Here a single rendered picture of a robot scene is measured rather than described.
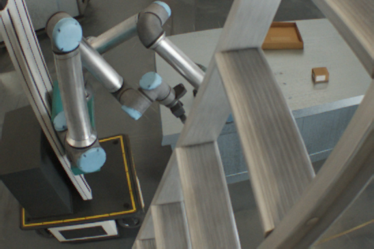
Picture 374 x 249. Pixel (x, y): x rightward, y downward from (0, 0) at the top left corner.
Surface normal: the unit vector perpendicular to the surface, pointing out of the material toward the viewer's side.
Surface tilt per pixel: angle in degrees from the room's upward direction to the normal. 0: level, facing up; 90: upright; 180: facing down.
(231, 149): 90
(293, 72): 0
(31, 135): 0
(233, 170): 90
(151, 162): 0
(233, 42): 92
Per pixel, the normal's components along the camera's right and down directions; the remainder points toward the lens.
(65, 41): 0.58, 0.39
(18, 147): -0.14, -0.72
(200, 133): 0.11, 0.70
